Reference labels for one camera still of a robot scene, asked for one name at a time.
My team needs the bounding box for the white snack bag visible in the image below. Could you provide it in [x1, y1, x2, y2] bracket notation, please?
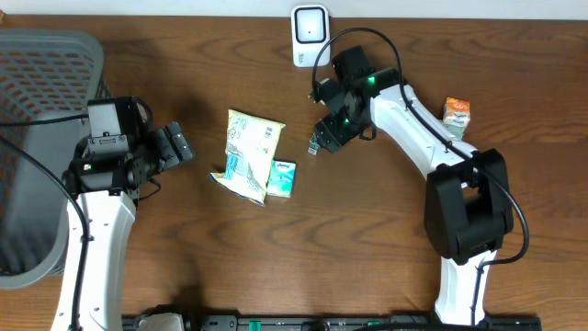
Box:
[209, 109, 286, 207]

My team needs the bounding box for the teal tissue pack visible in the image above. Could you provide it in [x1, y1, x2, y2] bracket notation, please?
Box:
[267, 161, 296, 198]

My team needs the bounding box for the orange tissue pack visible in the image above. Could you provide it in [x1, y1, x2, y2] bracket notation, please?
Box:
[442, 97, 470, 129]

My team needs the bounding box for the mint wet wipes pack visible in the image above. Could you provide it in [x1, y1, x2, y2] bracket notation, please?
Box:
[443, 122, 466, 140]

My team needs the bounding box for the dark green round-logo packet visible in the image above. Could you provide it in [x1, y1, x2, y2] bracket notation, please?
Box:
[308, 133, 321, 155]

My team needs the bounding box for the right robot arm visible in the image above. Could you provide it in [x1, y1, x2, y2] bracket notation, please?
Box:
[310, 67, 514, 326]

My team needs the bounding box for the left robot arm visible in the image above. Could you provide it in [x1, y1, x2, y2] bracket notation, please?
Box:
[51, 190, 136, 331]

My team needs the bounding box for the white barcode scanner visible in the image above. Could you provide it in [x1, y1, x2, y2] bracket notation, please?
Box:
[290, 5, 331, 67]

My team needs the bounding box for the grey plastic mesh basket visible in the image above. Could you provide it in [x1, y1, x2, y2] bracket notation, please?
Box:
[1, 29, 112, 290]

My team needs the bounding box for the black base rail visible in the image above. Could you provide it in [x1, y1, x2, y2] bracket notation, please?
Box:
[121, 313, 543, 331]

